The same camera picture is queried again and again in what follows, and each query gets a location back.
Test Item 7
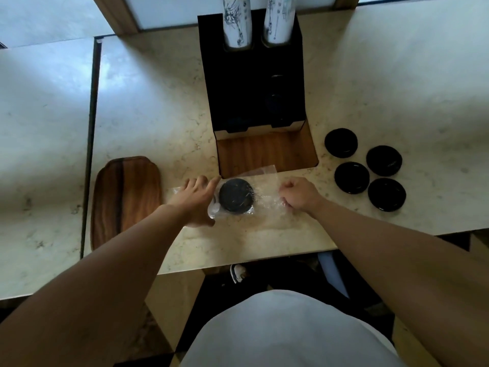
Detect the person's left hand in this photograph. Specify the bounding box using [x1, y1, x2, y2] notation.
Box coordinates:
[167, 176, 222, 228]

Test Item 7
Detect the person's right hand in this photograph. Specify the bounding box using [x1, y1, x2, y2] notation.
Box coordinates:
[278, 177, 326, 215]

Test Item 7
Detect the clear plastic sleeve bag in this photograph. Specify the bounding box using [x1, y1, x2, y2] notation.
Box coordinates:
[171, 164, 295, 223]

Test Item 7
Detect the person's right forearm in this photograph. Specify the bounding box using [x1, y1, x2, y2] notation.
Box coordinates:
[310, 199, 489, 367]

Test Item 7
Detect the person's left forearm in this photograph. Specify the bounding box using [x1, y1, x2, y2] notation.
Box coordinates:
[0, 204, 192, 367]

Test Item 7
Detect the stack of black lids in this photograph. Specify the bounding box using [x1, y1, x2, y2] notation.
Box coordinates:
[218, 178, 256, 216]

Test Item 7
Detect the white shoe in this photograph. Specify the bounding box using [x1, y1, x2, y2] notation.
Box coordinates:
[229, 264, 247, 284]

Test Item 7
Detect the black cup lid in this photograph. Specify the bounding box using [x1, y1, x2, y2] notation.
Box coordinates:
[334, 161, 370, 195]
[324, 128, 359, 159]
[368, 177, 407, 213]
[366, 145, 403, 177]

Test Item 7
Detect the wooden serving tray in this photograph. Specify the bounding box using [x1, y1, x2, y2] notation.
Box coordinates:
[90, 156, 164, 251]

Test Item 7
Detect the black cup holder wooden base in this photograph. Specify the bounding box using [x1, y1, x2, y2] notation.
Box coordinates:
[197, 9, 319, 179]

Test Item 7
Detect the white shirt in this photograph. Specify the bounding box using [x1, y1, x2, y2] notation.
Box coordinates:
[179, 289, 406, 367]

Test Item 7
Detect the white printed paper cup stack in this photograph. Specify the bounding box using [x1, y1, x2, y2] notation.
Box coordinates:
[262, 0, 297, 45]
[222, 0, 255, 49]

